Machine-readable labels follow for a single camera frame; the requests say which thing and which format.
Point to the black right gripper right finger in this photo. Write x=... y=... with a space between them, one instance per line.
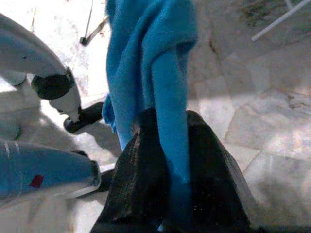
x=213 y=184

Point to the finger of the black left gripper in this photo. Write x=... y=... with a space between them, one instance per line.
x=94 y=111

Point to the blue garment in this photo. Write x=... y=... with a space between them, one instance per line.
x=145 y=60

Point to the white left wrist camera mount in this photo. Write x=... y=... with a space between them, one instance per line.
x=66 y=104

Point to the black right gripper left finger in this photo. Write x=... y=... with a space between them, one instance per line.
x=141 y=174

